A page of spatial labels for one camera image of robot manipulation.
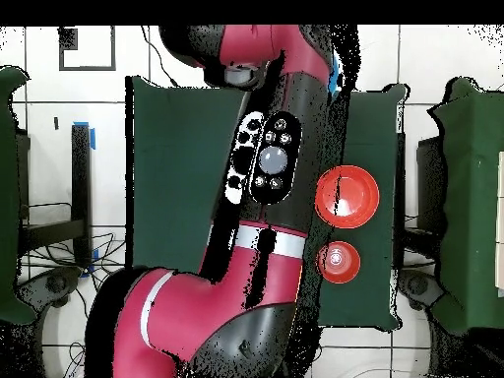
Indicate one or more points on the large blue bowl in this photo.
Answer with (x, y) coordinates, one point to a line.
(334, 76)

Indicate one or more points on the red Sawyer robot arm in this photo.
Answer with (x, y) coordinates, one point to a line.
(197, 307)

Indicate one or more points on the dark green table cloth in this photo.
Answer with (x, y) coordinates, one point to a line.
(177, 177)

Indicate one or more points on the large shallow orange bowl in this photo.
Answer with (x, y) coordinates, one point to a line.
(354, 189)

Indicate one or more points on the small orange bowl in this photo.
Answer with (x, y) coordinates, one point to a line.
(342, 262)

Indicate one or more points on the blue tape strip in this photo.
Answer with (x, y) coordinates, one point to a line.
(92, 138)

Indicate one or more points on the grey stand base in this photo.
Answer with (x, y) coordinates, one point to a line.
(417, 285)

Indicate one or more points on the black stand base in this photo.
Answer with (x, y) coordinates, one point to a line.
(51, 283)

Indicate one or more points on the neighbouring green table cloth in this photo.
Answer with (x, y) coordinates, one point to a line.
(472, 197)
(8, 197)

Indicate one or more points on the black square floor marker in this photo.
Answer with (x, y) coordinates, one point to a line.
(67, 39)

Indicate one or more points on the black table frame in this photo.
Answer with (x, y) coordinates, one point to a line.
(80, 177)

